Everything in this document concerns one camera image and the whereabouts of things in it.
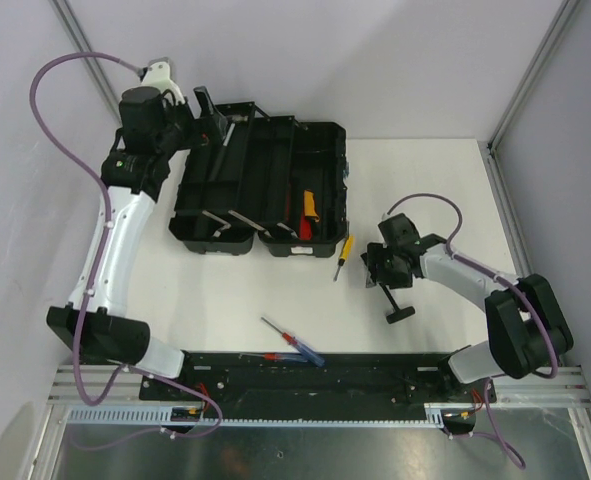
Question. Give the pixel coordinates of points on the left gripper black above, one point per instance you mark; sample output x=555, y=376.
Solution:
x=214, y=121

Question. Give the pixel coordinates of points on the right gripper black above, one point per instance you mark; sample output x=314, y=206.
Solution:
x=376, y=254

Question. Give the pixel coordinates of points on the black plastic toolbox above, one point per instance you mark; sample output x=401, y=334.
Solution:
x=247, y=201

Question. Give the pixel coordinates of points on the red handled pliers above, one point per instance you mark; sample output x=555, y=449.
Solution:
x=308, y=227

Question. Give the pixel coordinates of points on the red black handled tool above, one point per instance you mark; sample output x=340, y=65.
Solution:
x=289, y=204

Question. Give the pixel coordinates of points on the yellow utility knife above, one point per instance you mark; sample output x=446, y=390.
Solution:
x=309, y=206

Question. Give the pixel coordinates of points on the blue screwdriver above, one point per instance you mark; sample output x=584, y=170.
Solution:
x=304, y=350
x=276, y=357

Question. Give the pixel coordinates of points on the claw hammer black handle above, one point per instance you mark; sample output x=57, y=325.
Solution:
x=235, y=120

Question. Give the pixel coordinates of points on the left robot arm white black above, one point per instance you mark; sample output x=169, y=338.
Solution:
x=156, y=124

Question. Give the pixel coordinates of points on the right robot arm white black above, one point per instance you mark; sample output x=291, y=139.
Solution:
x=527, y=331

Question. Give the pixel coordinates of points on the yellow handled screwdriver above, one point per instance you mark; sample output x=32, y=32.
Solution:
x=344, y=254

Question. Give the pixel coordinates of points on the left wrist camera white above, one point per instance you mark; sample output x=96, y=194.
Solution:
x=159, y=75

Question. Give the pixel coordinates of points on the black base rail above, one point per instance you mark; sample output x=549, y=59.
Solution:
x=349, y=386

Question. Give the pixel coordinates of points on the grey slotted cable duct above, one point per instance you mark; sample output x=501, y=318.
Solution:
x=432, y=415

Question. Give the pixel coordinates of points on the left aluminium frame post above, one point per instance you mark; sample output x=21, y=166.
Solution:
x=80, y=42

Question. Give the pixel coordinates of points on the aluminium frame post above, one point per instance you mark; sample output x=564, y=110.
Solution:
x=80, y=42
x=551, y=41

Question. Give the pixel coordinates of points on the right aluminium frame post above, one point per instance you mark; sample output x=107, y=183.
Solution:
x=551, y=41

